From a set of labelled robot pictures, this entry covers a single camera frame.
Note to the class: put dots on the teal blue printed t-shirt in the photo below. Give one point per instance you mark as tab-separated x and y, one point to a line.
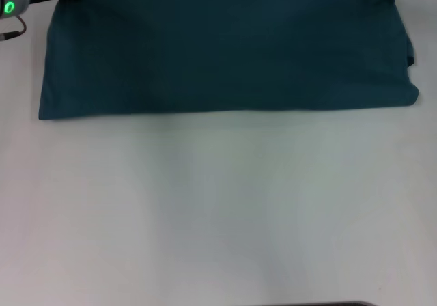
222	53

